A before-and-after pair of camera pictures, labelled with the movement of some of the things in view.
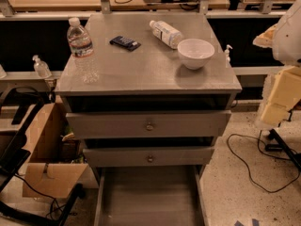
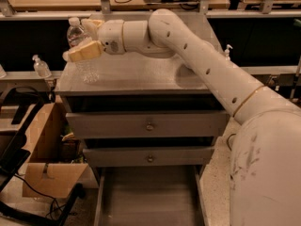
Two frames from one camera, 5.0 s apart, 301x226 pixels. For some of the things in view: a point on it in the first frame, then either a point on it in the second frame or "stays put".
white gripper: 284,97 to 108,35
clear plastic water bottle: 82,52 stays put
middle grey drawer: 148,156 stays put
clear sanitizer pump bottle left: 41,68 stays put
